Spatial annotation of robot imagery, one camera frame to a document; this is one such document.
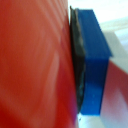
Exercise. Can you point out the red plastic cup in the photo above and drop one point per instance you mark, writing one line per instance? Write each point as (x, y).
(33, 66)

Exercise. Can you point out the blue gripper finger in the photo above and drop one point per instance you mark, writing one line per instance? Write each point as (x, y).
(95, 63)

